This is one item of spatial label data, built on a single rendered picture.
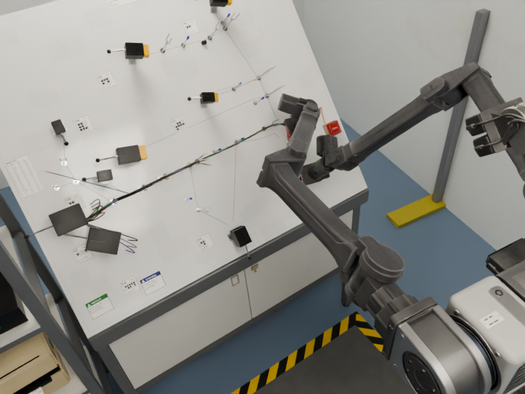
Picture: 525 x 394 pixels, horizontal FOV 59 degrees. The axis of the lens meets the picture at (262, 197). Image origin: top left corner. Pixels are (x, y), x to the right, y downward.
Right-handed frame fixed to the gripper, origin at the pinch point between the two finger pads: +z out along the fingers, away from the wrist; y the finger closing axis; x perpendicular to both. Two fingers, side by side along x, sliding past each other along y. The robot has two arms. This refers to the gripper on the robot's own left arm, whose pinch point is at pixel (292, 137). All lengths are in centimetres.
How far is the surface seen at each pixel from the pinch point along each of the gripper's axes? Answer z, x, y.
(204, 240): 17.2, 21.3, 40.8
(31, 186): 4, -9, 88
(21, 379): 36, 40, 108
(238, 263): 23, 32, 31
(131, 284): 20, 27, 68
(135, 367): 55, 49, 74
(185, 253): 18, 23, 48
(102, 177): -1, -3, 68
